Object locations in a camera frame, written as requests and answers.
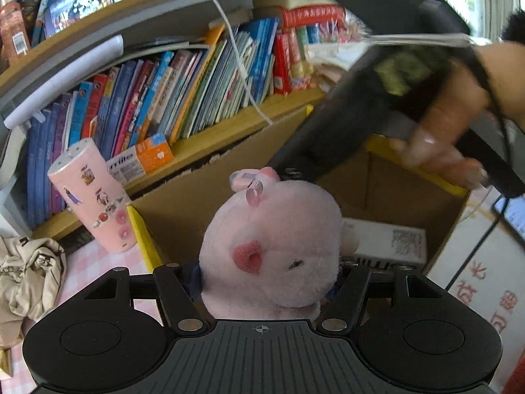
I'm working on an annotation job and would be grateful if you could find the orange blue toothpaste box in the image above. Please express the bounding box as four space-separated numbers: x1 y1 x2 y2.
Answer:
341 218 427 270

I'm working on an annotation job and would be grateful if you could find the pink plush pig toy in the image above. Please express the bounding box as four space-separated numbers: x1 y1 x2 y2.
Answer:
199 167 343 322

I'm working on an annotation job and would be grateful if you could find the person's right hand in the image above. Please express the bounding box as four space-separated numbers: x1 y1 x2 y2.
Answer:
391 42 524 189

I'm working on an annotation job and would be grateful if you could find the yellow cardboard box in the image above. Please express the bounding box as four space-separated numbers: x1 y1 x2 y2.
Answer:
132 110 469 268

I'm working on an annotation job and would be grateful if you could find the pink checkered desk mat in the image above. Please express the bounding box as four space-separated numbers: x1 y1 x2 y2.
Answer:
0 196 525 394

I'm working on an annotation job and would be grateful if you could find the beige crumpled cloth bag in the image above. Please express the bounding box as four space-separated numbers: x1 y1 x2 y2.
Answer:
1 237 67 350

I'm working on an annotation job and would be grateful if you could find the orange white small box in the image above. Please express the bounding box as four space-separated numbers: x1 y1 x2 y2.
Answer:
107 133 174 186

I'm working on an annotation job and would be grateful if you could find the black smartphone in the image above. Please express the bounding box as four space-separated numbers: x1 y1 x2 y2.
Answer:
490 195 525 249

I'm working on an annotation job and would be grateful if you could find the pink cylindrical canister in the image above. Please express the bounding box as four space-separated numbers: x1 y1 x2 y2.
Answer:
47 138 137 252

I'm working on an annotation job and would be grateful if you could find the row of colourful books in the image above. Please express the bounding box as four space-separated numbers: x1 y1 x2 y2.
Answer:
26 0 349 228

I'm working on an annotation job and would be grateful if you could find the white wooden bookshelf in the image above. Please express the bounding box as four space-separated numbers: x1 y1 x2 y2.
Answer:
1 0 321 239

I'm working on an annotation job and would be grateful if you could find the white desk lamp bar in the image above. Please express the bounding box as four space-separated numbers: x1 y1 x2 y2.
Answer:
4 35 124 130

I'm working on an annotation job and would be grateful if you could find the white charging cable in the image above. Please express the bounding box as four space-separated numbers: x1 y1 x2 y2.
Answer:
131 0 274 126

